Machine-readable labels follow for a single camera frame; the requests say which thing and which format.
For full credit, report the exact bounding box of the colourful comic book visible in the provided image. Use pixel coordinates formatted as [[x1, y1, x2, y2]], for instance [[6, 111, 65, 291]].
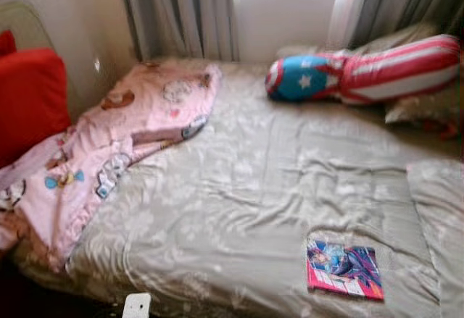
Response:
[[306, 238, 385, 302]]

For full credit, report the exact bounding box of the star and stripes bolster pillow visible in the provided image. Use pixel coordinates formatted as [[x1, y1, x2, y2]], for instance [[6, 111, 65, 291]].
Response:
[[265, 34, 462, 105]]

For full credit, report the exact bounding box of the beige floral quilt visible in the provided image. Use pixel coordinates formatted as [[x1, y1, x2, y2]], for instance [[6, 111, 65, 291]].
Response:
[[406, 160, 464, 318]]

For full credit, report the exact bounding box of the beige floral bedsheet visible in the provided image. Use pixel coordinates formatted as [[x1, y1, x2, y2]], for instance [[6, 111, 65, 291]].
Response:
[[14, 57, 464, 318]]

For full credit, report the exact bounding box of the pink cartoon print blanket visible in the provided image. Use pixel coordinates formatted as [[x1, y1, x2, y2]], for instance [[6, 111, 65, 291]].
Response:
[[0, 61, 222, 272]]

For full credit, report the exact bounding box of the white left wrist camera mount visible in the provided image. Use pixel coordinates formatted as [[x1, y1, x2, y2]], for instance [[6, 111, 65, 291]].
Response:
[[122, 293, 152, 318]]

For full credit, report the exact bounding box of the grey pleated curtain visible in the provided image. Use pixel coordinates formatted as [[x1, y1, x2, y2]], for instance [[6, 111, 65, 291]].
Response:
[[118, 0, 240, 62], [328, 0, 464, 51]]

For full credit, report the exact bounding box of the large red cushion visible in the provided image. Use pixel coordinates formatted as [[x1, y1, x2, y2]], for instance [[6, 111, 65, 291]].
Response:
[[0, 48, 72, 168]]

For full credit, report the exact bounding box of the small red cushion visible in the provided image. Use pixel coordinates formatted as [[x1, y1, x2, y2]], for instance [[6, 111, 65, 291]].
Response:
[[0, 30, 17, 58]]

